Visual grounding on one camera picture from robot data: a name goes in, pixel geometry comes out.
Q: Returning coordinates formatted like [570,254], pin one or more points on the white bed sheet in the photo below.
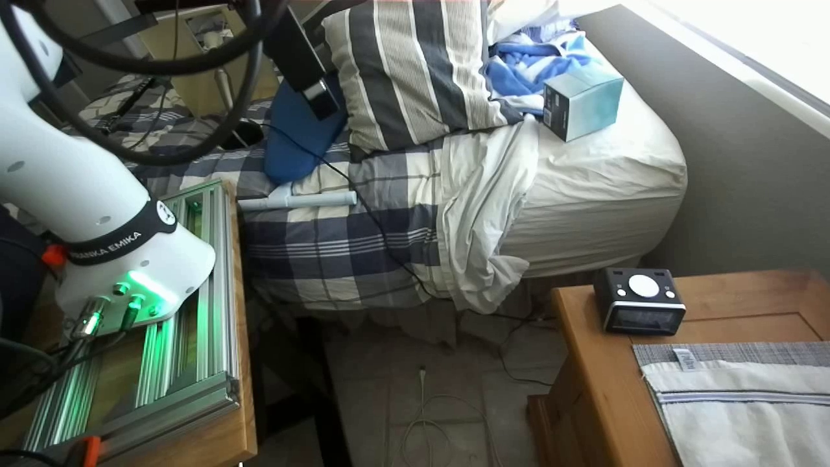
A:
[523,204]

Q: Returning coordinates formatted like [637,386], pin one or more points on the striped white cloth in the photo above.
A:
[744,403]

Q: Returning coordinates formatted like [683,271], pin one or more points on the striped grey white pillow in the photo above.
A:
[413,71]

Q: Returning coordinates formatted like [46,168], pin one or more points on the wooden nightstand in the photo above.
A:
[600,413]

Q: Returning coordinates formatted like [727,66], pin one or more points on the black alarm clock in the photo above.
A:
[640,302]

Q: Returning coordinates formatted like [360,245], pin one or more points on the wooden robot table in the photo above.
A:
[236,417]

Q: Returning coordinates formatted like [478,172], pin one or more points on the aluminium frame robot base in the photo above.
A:
[177,299]

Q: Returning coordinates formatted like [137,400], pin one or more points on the blue pillow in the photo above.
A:
[296,137]

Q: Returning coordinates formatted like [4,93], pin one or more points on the blue crumpled cloth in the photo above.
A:
[523,63]

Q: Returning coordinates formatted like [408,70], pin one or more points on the plaid bed blanket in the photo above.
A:
[342,241]

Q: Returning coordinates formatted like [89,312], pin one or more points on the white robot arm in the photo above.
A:
[124,245]

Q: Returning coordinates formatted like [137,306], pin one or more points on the teal tissue box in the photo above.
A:
[581,102]

